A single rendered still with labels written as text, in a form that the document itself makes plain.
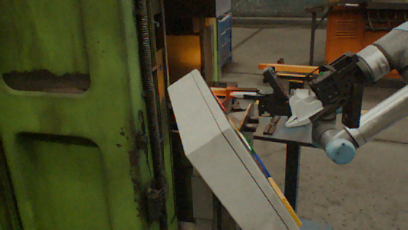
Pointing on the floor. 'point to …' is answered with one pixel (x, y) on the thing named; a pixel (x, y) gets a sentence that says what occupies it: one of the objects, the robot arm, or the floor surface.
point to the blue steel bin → (224, 25)
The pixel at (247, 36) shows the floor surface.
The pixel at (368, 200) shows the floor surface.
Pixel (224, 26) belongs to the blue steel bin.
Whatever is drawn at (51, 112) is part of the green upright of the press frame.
